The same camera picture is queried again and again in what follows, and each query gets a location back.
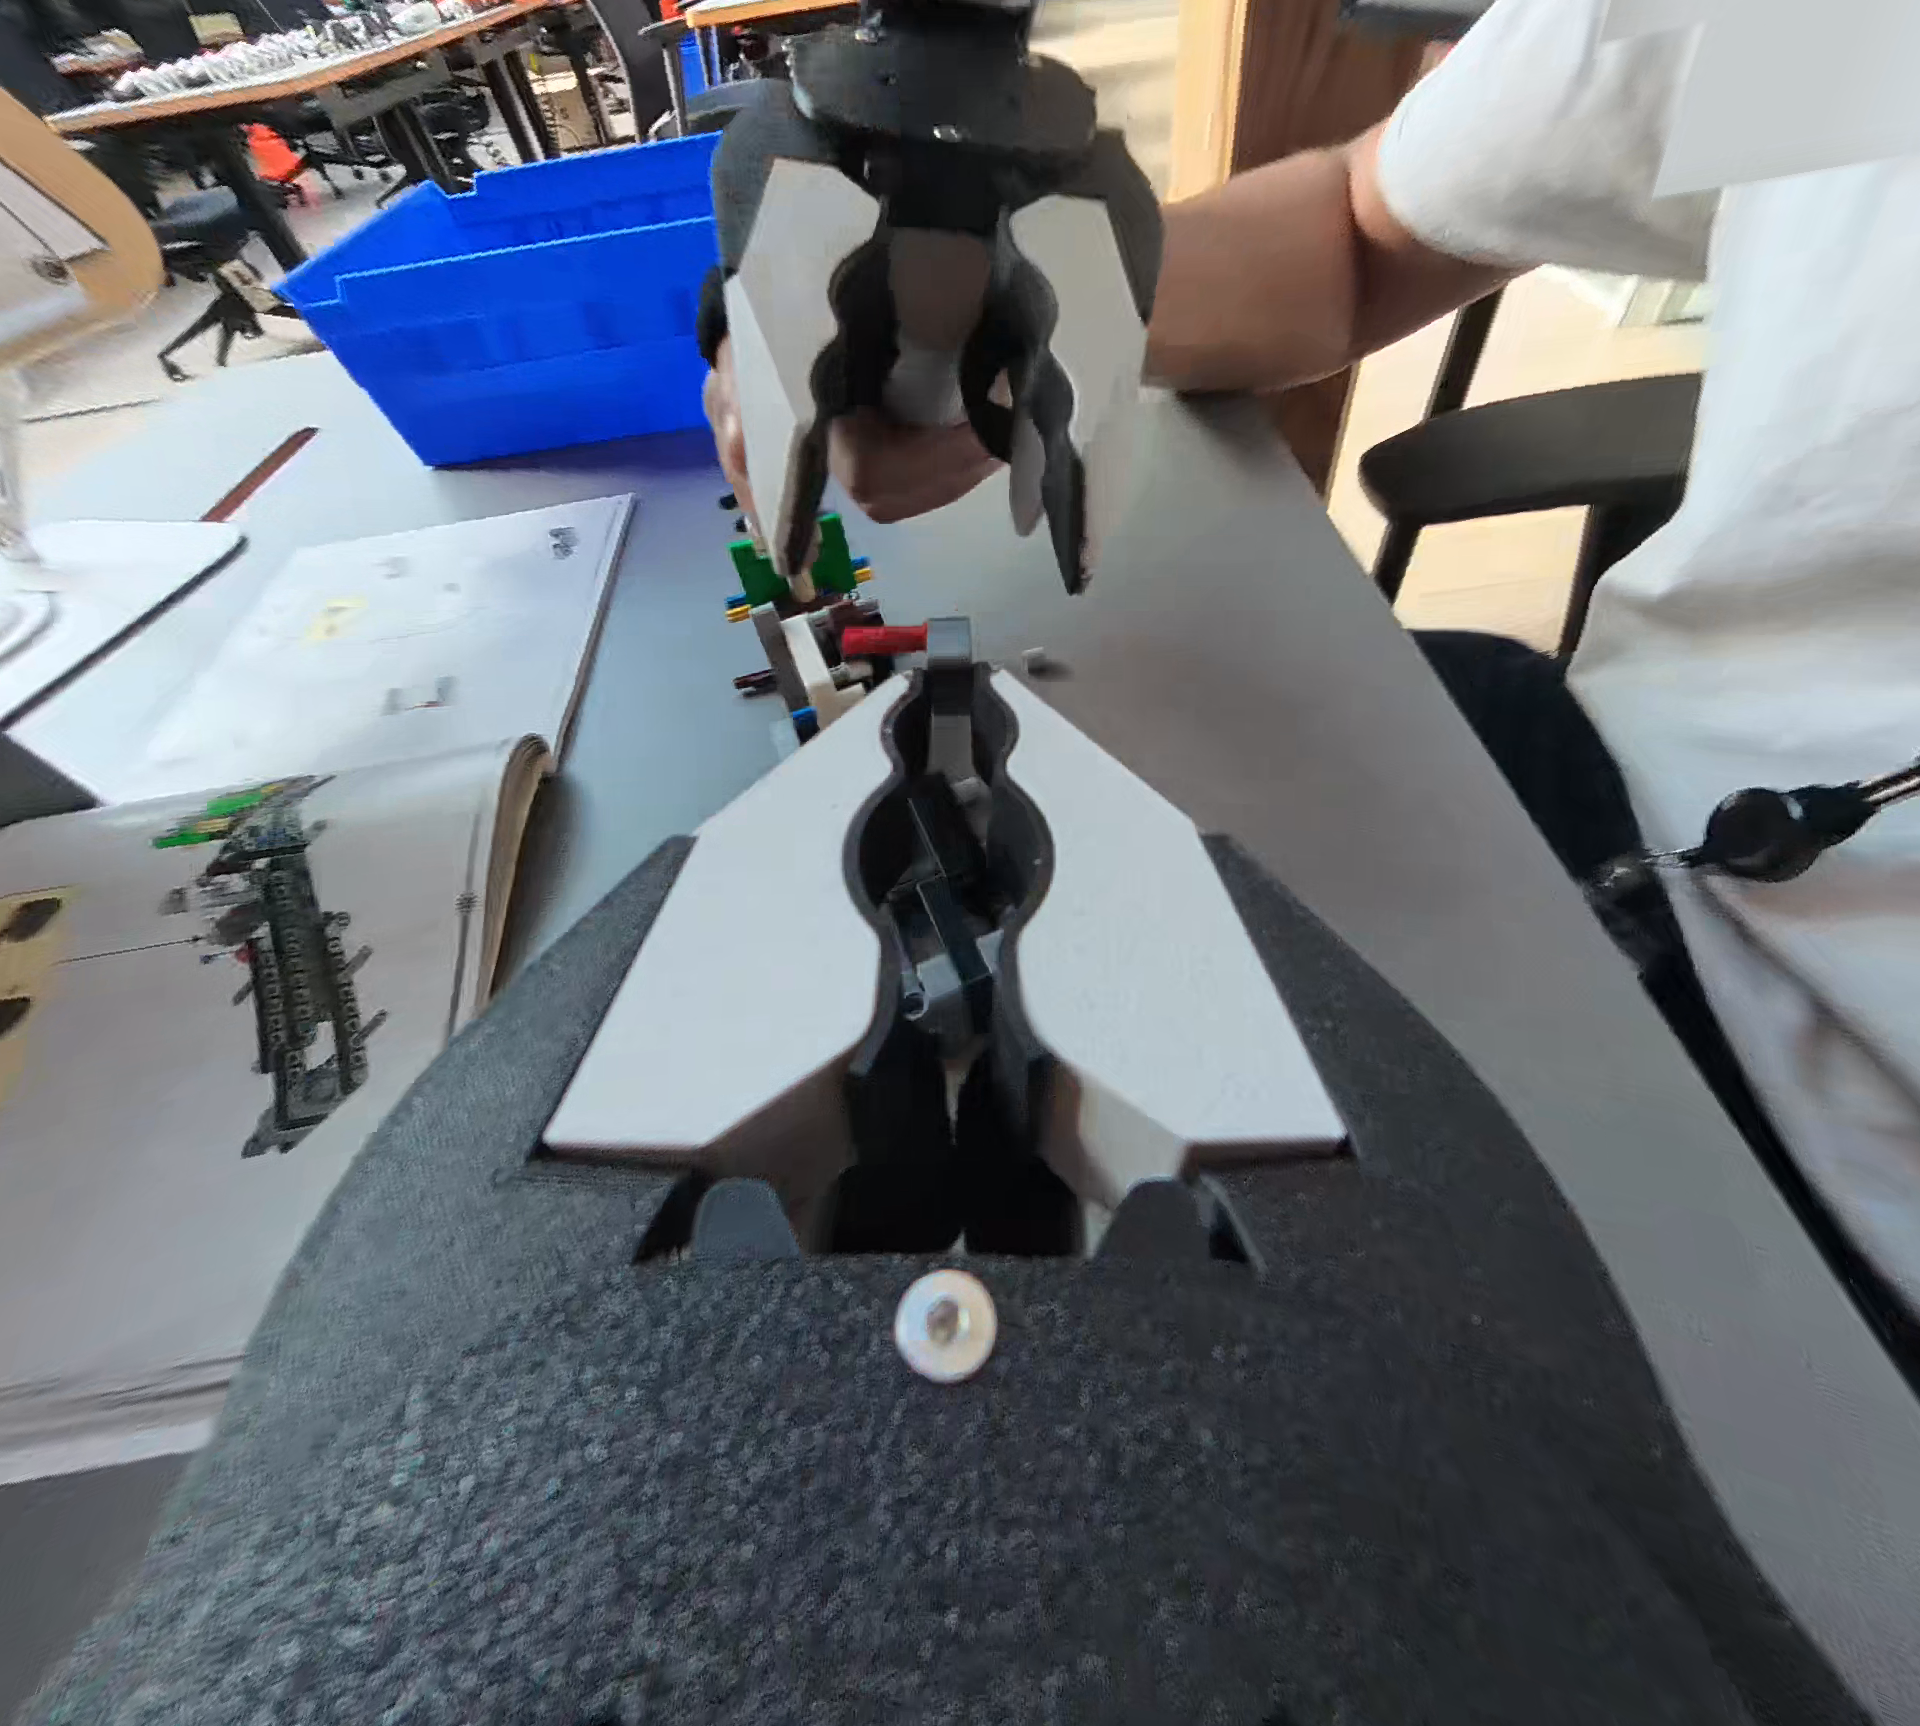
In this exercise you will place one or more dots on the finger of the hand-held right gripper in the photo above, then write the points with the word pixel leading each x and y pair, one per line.
pixel 779 330
pixel 1088 330

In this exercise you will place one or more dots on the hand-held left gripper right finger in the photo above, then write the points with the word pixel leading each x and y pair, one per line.
pixel 1169 1007

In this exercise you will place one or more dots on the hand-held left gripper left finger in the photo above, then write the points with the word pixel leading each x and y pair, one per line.
pixel 704 1007

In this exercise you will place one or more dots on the partly built lego model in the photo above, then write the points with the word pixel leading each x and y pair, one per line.
pixel 819 670

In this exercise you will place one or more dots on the grey lego beam piece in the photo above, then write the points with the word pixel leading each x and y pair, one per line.
pixel 948 707

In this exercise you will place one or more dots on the person's right forearm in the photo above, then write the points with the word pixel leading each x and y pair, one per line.
pixel 1289 272

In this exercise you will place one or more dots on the person's right hand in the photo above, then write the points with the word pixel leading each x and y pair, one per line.
pixel 915 475

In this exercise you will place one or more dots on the blue plastic bin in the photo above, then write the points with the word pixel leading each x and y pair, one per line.
pixel 523 330

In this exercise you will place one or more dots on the black office chair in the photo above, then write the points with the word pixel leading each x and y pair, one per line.
pixel 600 2

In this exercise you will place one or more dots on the dark trousers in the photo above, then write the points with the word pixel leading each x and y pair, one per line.
pixel 1530 737

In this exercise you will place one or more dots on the open instruction booklet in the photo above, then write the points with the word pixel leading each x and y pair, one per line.
pixel 375 647

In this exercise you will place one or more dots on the brown wooden strip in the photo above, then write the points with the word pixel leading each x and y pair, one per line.
pixel 264 475

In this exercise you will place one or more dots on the long wooden desk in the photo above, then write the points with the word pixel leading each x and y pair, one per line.
pixel 298 76

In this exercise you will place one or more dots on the black swivel stool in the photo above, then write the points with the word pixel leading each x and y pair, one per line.
pixel 209 241

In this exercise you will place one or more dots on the black badge reel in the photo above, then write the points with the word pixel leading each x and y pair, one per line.
pixel 1754 834

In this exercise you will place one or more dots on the curved plywood panel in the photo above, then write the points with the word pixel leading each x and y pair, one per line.
pixel 73 213

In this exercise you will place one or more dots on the person in white shirt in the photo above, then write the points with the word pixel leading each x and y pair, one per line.
pixel 1770 555

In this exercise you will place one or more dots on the wooden post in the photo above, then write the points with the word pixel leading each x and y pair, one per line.
pixel 1276 2

